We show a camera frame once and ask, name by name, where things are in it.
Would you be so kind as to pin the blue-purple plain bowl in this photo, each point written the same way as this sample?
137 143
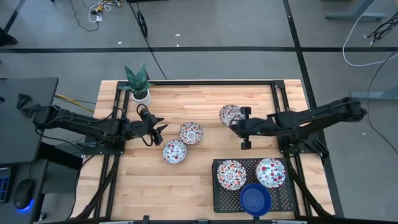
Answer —
255 199

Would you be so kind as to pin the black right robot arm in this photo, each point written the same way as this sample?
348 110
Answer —
326 113

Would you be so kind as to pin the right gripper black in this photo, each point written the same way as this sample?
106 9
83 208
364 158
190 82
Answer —
256 127

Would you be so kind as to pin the black desk with mouse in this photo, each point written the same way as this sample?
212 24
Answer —
37 174

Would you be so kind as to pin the black bowl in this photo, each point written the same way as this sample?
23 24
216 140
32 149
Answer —
228 113
191 133
231 175

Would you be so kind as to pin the black mouse with blue light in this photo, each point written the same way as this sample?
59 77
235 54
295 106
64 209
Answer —
24 193

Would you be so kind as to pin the black aluminium table frame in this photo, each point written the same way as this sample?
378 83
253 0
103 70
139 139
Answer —
199 82

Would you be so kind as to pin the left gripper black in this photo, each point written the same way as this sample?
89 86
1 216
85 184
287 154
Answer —
143 129

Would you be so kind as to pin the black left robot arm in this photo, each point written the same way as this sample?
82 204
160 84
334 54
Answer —
81 123

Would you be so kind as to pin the red bowl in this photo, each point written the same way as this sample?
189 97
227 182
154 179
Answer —
174 151
270 172

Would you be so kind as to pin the grey desk foot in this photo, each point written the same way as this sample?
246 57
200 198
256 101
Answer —
357 16
379 93

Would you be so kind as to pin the black perforated metal rack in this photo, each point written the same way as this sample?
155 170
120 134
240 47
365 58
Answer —
224 202

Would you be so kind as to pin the black keyboard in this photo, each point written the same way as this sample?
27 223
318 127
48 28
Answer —
4 189

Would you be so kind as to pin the snake plant in white pot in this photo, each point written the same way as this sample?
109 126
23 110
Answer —
138 82

